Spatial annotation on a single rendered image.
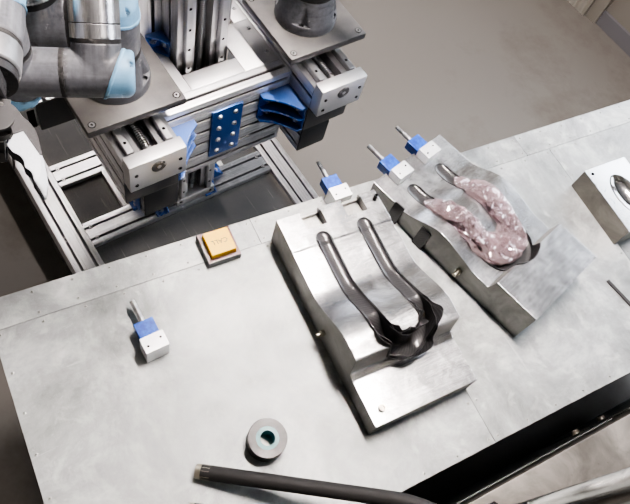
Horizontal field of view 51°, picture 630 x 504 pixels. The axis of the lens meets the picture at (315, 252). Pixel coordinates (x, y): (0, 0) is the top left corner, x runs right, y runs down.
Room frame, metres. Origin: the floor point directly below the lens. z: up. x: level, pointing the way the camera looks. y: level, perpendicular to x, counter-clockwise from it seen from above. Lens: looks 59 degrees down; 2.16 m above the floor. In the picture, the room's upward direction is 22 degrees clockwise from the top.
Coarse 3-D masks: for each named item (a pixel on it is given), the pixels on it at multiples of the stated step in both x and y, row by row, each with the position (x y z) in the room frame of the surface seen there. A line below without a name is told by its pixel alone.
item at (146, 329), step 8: (136, 304) 0.50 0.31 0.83; (136, 312) 0.49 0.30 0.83; (144, 320) 0.47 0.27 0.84; (152, 320) 0.48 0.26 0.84; (136, 328) 0.45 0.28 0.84; (144, 328) 0.46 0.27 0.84; (152, 328) 0.46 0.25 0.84; (144, 336) 0.44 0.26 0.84; (152, 336) 0.44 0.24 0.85; (160, 336) 0.45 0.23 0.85; (144, 344) 0.42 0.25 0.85; (152, 344) 0.43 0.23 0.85; (160, 344) 0.43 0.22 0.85; (168, 344) 0.44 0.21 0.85; (144, 352) 0.41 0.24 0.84; (152, 352) 0.41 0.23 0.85; (160, 352) 0.43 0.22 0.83; (168, 352) 0.44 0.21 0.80
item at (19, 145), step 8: (16, 136) 0.41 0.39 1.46; (24, 136) 0.41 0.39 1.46; (8, 144) 0.39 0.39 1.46; (16, 144) 0.40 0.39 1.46; (24, 144) 0.40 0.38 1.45; (8, 152) 0.39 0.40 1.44; (16, 152) 0.39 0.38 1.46; (24, 152) 0.39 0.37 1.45; (32, 152) 0.40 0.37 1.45; (16, 160) 0.39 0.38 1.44; (24, 160) 0.38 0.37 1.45; (32, 160) 0.39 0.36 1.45; (40, 160) 0.39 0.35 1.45; (24, 168) 0.38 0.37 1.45; (32, 168) 0.38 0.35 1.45; (40, 168) 0.38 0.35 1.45; (32, 176) 0.37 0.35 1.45; (40, 176) 0.37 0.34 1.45; (40, 184) 0.36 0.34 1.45; (40, 192) 0.36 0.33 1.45
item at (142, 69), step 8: (136, 56) 0.87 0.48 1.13; (144, 56) 0.92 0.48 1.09; (136, 64) 0.87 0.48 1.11; (144, 64) 0.90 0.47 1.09; (136, 72) 0.86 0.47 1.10; (144, 72) 0.89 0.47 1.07; (136, 80) 0.85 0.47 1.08; (144, 80) 0.88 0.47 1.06; (136, 88) 0.85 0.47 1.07; (144, 88) 0.87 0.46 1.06; (136, 96) 0.84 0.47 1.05; (112, 104) 0.81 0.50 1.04; (120, 104) 0.82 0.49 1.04
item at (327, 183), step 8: (320, 168) 1.02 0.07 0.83; (328, 176) 1.00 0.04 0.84; (336, 176) 1.01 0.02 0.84; (320, 184) 0.98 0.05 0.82; (328, 184) 0.97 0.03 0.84; (336, 184) 0.98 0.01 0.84; (344, 184) 0.98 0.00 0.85; (328, 192) 0.95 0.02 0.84; (336, 192) 0.95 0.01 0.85; (344, 192) 0.96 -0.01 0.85; (328, 200) 0.94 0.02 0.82; (336, 200) 0.93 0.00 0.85; (344, 200) 0.95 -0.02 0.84
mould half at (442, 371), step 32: (288, 224) 0.79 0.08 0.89; (352, 224) 0.86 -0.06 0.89; (384, 224) 0.89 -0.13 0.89; (288, 256) 0.73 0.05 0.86; (320, 256) 0.75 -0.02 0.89; (352, 256) 0.78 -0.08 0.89; (320, 288) 0.68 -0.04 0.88; (384, 288) 0.73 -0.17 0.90; (320, 320) 0.62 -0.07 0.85; (352, 320) 0.61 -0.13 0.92; (416, 320) 0.66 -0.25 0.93; (448, 320) 0.69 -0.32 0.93; (352, 352) 0.54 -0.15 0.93; (384, 352) 0.58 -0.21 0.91; (448, 352) 0.66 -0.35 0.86; (352, 384) 0.51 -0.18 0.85; (384, 384) 0.53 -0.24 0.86; (416, 384) 0.56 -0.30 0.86; (448, 384) 0.59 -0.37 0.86; (384, 416) 0.47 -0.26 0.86
